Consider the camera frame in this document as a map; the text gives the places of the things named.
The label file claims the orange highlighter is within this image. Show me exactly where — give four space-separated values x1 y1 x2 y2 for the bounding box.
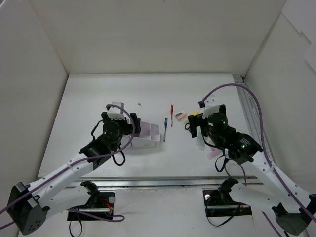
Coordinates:
196 136 205 151

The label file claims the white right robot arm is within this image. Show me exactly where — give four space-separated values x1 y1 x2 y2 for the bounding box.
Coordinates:
188 105 316 236

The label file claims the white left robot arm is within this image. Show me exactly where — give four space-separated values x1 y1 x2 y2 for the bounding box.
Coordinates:
1 109 141 235

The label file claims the pink white mini stapler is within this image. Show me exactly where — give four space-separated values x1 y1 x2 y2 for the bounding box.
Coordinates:
174 110 187 121

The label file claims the white divided organizer right box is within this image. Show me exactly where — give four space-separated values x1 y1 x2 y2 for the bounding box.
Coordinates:
131 121 161 148

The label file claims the purple highlighter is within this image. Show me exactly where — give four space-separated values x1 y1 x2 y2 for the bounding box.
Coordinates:
207 149 222 160

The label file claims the red gel pen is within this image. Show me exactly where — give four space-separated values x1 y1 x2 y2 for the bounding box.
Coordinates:
170 104 174 127

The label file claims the blue gel pen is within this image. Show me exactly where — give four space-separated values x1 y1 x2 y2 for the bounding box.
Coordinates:
163 118 168 142

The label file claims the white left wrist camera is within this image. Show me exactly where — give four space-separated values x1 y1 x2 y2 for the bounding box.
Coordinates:
106 102 124 120

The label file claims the aluminium right side rail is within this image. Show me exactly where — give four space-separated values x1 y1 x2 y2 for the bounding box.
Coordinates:
233 74 274 162

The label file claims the aluminium rail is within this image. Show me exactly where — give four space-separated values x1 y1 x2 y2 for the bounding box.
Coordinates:
74 175 260 191
233 74 274 162

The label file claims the aluminium front rail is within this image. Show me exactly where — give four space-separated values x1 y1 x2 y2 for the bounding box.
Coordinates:
74 175 260 191

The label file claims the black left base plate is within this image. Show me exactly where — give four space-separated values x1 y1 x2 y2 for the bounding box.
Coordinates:
67 191 115 222

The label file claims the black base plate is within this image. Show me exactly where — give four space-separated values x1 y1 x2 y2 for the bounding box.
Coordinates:
67 191 115 222
202 189 252 217

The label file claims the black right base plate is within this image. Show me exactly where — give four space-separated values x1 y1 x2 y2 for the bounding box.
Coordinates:
202 189 252 217

